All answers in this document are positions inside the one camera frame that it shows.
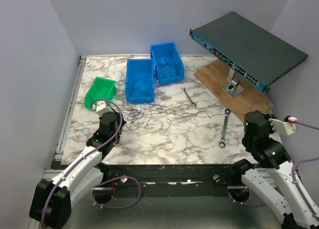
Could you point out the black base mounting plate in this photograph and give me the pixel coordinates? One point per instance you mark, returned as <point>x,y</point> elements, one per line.
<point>128,181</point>

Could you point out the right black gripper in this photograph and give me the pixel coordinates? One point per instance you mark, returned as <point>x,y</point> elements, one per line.
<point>268,116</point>

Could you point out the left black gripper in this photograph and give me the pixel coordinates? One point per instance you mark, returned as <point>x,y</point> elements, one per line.
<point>118,116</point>

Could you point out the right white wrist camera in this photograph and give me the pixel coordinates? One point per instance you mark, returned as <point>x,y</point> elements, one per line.
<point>286,127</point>

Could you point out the green plastic bin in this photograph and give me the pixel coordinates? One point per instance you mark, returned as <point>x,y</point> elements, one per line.
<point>100,88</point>

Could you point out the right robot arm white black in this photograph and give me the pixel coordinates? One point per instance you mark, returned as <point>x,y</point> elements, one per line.
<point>290,201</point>

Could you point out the dark network switch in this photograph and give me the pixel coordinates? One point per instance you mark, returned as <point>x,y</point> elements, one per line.
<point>257,55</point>

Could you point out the wooden board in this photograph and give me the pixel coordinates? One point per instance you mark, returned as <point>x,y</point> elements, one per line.
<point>214,75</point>

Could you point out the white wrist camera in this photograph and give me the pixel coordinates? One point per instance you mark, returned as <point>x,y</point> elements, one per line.
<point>286,127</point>
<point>100,108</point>

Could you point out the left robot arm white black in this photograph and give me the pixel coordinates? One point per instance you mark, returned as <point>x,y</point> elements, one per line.
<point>53,199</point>

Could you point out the blue plastic bin left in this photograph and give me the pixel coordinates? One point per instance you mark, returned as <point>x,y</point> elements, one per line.
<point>139,84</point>

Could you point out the blue plastic bin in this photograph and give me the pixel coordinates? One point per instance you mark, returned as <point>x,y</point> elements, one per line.
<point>169,67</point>
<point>139,84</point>

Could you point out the metal switch stand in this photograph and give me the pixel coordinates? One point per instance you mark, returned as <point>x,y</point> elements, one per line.
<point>232,86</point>

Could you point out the blue plastic bin right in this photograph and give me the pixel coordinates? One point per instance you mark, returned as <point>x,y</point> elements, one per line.
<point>169,67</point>

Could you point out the large ratchet wrench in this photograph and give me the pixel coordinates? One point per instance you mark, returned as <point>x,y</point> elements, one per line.
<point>222,142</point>

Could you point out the aluminium frame rail left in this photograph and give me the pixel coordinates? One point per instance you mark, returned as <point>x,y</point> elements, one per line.
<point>67,121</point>

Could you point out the small silver wrench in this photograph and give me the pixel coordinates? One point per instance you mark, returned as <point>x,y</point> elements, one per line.
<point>193,104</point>

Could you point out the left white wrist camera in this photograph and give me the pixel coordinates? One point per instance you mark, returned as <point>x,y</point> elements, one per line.
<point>100,108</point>

